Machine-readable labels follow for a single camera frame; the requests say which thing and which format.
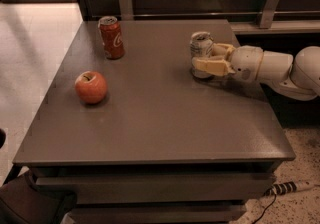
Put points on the metal wall rail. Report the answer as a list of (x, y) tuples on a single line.
[(296, 15)]

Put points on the dark chair seat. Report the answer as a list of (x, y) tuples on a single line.
[(22, 202)]

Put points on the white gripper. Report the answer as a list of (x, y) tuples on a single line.
[(246, 62)]

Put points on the red apple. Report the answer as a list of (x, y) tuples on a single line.
[(91, 87)]

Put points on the left metal bracket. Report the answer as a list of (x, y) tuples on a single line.
[(126, 9)]

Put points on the silver 7up can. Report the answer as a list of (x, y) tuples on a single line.
[(201, 44)]

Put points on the red cola can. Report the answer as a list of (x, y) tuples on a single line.
[(110, 31)]

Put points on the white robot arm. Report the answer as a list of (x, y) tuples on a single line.
[(296, 77)]

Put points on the metal bracket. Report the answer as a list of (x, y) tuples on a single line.
[(126, 9), (272, 3)]

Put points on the right metal bracket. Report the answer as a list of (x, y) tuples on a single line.
[(272, 3)]

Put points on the white power strip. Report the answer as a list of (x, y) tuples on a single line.
[(289, 187)]

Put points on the grey drawer cabinet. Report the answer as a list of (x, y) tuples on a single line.
[(161, 147)]

